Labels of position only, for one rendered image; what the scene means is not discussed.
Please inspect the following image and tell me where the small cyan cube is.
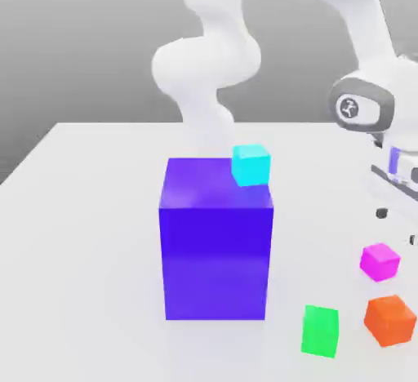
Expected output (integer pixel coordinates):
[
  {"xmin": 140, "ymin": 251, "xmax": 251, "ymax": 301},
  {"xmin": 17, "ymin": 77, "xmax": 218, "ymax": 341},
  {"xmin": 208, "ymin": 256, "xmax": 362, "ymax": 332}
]
[{"xmin": 230, "ymin": 143, "xmax": 272, "ymax": 188}]

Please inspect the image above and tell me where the small magenta cube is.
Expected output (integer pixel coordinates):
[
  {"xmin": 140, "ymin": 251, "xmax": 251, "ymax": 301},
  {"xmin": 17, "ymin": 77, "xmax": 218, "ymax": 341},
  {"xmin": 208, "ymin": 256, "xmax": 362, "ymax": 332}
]
[{"xmin": 359, "ymin": 242, "xmax": 402, "ymax": 283}]

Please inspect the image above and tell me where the small orange cube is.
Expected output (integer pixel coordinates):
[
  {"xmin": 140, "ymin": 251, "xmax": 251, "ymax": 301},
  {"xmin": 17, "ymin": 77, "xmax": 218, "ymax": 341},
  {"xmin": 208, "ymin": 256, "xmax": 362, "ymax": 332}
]
[{"xmin": 362, "ymin": 294, "xmax": 418, "ymax": 349}]

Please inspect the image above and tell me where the large purple box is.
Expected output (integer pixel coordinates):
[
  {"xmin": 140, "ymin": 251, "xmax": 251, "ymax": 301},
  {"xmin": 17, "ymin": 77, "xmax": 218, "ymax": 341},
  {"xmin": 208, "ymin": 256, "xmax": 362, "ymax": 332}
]
[{"xmin": 158, "ymin": 157, "xmax": 274, "ymax": 322}]

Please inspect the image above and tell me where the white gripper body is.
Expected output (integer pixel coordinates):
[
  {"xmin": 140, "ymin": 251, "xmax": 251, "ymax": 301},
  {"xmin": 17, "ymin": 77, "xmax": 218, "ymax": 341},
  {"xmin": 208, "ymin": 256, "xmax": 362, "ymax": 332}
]
[{"xmin": 366, "ymin": 164, "xmax": 418, "ymax": 233}]

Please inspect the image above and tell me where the small green cube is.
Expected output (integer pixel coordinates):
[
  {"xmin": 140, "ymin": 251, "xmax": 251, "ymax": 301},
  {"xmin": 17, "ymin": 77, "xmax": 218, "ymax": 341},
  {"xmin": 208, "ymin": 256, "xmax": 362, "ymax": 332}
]
[{"xmin": 300, "ymin": 304, "xmax": 340, "ymax": 360}]

